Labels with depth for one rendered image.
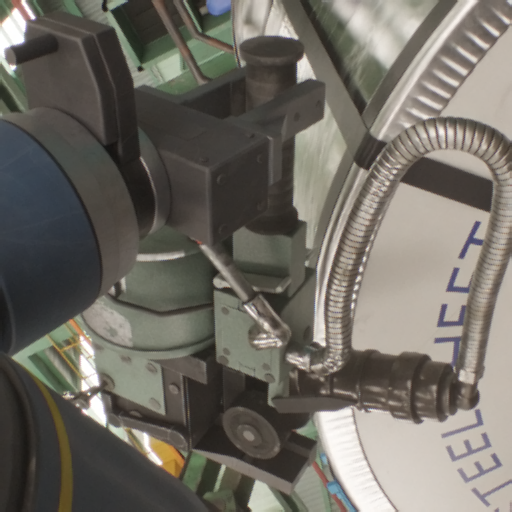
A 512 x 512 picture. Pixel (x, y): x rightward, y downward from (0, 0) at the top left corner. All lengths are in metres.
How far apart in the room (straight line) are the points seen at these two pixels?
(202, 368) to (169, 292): 0.08
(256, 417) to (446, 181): 0.29
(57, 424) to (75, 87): 0.22
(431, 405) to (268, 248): 0.19
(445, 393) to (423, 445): 0.34
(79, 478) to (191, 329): 0.43
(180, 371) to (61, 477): 0.47
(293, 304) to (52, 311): 0.26
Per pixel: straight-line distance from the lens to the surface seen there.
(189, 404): 0.70
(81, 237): 0.36
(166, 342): 0.63
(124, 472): 0.23
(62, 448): 0.20
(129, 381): 0.72
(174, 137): 0.43
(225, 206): 0.41
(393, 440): 0.98
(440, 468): 1.03
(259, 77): 0.51
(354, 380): 0.68
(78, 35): 0.38
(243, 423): 0.71
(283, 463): 0.74
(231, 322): 0.61
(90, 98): 0.38
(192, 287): 0.60
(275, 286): 0.57
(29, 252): 0.35
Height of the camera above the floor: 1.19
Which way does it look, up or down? 9 degrees up
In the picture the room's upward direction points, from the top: 114 degrees counter-clockwise
